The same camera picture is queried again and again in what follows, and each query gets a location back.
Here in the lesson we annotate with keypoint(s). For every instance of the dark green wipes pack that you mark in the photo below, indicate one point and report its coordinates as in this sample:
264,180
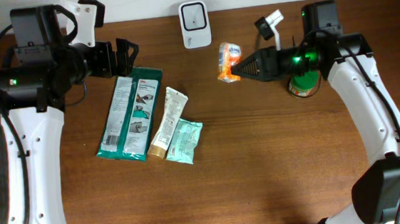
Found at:
130,118

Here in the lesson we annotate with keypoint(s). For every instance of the green lidded jar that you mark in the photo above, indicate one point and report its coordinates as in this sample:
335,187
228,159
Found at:
305,85

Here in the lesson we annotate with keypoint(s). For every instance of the white barcode scanner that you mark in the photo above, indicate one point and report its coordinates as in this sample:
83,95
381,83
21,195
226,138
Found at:
195,24

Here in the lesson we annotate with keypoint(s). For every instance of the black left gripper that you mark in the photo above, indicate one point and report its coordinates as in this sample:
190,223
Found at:
108,68

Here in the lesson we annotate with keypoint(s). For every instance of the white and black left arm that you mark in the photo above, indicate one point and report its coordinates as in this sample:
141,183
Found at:
55,49

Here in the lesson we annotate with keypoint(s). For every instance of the white tube with gold cap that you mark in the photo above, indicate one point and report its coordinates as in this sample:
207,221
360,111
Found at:
175,102

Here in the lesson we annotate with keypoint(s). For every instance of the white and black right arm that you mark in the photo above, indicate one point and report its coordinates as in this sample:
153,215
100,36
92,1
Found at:
347,63

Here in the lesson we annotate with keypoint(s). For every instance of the mint green wipes packet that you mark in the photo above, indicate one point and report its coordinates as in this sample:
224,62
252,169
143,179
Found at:
184,142

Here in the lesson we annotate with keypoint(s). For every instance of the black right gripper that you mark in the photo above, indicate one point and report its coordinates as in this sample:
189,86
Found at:
265,64

